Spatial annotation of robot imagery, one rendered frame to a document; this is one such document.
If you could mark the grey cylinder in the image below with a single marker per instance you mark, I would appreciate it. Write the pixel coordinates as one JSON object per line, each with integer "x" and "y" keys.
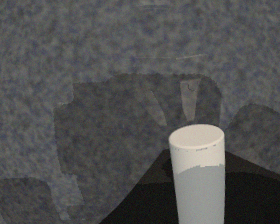
{"x": 198, "y": 158}

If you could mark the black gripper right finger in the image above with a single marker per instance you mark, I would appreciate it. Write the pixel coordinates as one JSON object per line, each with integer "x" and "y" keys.
{"x": 252, "y": 193}

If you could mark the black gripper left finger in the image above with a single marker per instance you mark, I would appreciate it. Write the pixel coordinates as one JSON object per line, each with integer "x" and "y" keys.
{"x": 153, "y": 200}

